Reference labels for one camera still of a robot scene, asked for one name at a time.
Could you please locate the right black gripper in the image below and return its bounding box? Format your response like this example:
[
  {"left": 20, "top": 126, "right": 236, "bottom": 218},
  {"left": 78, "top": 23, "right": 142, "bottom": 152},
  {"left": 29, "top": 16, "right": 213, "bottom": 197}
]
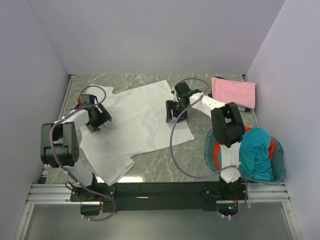
[{"left": 165, "top": 100, "right": 189, "bottom": 123}]

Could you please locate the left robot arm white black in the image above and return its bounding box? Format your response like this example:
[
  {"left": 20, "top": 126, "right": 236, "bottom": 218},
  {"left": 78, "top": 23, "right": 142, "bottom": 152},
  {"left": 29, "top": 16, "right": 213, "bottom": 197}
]
[{"left": 40, "top": 94, "right": 112, "bottom": 201}]

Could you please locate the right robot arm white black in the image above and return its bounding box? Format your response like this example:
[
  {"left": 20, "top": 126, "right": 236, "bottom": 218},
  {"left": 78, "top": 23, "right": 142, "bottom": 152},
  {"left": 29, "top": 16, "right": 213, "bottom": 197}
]
[{"left": 166, "top": 80, "right": 245, "bottom": 200}]

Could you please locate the orange t-shirt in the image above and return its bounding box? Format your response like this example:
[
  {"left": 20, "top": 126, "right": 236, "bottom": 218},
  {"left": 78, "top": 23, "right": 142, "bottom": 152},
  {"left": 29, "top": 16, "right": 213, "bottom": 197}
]
[{"left": 213, "top": 126, "right": 276, "bottom": 170}]

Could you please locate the blue white folded t-shirt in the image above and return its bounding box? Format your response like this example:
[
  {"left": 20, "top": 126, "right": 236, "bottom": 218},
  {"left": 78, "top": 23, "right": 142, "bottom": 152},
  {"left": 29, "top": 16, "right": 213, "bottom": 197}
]
[{"left": 207, "top": 76, "right": 251, "bottom": 113}]

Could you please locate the pink folded t-shirt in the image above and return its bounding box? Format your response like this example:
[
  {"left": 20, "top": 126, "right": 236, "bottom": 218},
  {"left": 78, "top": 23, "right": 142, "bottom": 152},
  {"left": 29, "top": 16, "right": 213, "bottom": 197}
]
[{"left": 211, "top": 77, "right": 256, "bottom": 109}]

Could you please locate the black base crossbar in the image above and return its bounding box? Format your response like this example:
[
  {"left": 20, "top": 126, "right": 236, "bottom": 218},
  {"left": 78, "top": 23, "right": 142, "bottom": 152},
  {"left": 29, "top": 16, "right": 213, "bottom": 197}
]
[{"left": 70, "top": 181, "right": 246, "bottom": 216}]

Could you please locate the teal t-shirt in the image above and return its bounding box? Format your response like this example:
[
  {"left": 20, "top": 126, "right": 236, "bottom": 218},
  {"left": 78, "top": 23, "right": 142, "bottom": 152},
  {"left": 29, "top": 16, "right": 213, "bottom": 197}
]
[{"left": 213, "top": 123, "right": 276, "bottom": 183}]

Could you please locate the translucent blue laundry basket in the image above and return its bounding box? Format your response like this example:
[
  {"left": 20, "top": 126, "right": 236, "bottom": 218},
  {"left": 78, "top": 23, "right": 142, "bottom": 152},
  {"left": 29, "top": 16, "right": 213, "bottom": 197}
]
[{"left": 203, "top": 128, "right": 286, "bottom": 186}]

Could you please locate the aluminium rail frame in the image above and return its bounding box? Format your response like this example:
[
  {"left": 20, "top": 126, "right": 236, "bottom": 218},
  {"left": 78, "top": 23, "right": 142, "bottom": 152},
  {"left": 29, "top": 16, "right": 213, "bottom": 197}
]
[{"left": 13, "top": 74, "right": 76, "bottom": 240}]

